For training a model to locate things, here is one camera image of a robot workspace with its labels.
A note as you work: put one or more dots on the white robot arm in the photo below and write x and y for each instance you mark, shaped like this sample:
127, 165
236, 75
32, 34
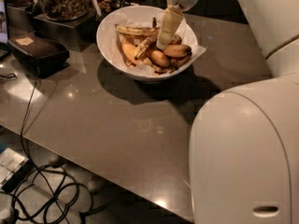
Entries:
244, 142

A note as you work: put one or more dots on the yellow banana centre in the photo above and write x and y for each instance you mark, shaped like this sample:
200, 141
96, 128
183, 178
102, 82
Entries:
158, 57

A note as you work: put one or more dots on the spotted banana bottom right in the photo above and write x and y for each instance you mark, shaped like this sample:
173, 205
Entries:
178, 62

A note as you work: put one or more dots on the white paper liner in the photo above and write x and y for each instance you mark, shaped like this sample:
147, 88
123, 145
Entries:
158, 70

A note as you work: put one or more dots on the black device box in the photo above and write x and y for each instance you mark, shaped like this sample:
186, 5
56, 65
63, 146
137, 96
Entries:
42, 57

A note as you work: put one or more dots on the top spotted banana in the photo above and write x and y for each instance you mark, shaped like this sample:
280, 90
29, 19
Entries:
136, 31

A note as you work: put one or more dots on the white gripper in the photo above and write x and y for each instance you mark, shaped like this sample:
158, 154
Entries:
172, 19

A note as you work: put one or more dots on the yellow banana right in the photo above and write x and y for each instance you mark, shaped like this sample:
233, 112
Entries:
178, 51

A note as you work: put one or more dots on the white ceramic bowl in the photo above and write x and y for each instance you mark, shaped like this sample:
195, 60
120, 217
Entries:
109, 42

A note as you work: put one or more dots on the long spotted banana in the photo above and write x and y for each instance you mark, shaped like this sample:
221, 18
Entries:
147, 42

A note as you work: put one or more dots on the glass jar of nuts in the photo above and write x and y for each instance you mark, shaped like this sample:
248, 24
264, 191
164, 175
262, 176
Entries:
64, 10

